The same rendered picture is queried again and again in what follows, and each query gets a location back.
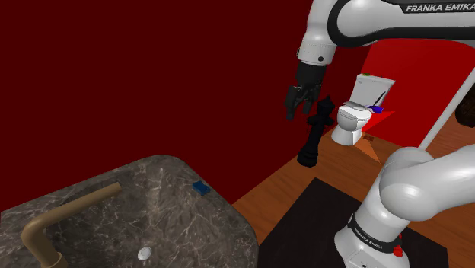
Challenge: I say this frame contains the white toilet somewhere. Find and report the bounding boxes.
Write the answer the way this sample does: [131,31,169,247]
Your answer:
[330,73,397,147]

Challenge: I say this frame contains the blue brush with black handle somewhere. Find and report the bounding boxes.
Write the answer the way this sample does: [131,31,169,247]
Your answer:
[366,91,387,114]

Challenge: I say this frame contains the grey marble sink basin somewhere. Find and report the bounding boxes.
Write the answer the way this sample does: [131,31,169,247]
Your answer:
[0,154,260,268]

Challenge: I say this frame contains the small blue block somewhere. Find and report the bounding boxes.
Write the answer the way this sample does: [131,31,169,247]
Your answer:
[191,180,212,197]

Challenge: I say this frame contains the black chess piece figure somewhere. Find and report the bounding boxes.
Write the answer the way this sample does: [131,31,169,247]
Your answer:
[296,95,335,168]

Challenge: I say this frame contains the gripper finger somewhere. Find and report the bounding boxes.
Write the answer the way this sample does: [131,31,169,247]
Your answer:
[284,85,303,122]
[301,88,318,116]

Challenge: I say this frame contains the brass faucet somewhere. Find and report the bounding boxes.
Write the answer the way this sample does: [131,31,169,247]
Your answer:
[21,181,123,268]

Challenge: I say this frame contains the dark robot stand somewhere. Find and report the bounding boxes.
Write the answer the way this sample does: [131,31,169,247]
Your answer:
[257,177,451,268]

